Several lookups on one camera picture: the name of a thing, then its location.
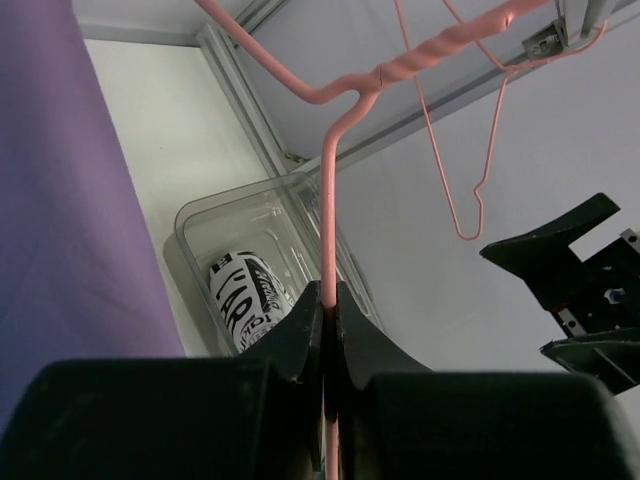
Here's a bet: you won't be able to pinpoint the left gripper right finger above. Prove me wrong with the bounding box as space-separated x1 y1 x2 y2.
335 284 639 479

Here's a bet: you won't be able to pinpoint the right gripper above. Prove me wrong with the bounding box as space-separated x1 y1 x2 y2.
480 193 639 395

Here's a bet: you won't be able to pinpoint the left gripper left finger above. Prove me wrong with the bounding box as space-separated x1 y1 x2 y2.
1 282 322 479

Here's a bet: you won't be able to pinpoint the newspaper print trousers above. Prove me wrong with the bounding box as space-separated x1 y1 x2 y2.
209 251 307 353

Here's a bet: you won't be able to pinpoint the purple trousers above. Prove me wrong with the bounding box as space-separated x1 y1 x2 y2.
1 1 184 422

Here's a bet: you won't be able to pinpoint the pink wire hanger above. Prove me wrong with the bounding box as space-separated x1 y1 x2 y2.
414 20 608 241

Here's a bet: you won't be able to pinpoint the pink hanger with purple trousers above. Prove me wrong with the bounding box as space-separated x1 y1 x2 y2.
198 1 545 479

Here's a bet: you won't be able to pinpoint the clear plastic bin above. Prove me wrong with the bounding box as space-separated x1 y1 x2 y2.
161 169 381 359

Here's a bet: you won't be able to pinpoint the aluminium hanging rail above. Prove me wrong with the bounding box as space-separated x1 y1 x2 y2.
522 0 639 61

